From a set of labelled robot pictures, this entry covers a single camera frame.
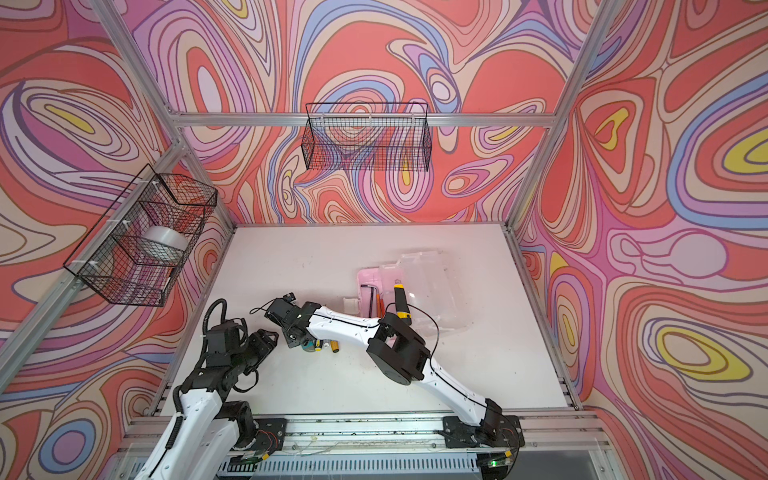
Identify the black yellow utility knife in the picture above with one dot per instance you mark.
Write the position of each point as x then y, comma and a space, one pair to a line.
402, 308

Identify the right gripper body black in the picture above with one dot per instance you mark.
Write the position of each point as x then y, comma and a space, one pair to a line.
291, 340

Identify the black wire basket left wall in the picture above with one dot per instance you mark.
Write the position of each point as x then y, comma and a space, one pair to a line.
126, 269

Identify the black wire basket wall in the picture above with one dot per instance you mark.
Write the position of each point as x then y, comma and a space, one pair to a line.
126, 269
367, 136

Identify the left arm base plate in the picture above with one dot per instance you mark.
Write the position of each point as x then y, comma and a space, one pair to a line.
259, 435

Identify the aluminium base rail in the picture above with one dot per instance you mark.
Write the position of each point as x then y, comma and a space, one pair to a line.
558, 444

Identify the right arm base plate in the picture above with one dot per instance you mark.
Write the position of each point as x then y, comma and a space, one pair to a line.
508, 433

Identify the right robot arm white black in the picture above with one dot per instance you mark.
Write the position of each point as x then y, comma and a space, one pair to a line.
400, 353

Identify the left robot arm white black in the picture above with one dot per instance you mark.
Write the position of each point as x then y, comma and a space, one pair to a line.
206, 425

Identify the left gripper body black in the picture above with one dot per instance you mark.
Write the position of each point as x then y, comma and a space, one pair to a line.
250, 353

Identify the pink translucent plastic tool box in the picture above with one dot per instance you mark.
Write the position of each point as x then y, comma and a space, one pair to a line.
433, 294

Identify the black wire basket back wall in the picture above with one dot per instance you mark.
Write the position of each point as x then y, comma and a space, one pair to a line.
367, 136

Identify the grey duct tape roll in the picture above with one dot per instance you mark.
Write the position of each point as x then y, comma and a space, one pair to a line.
166, 237

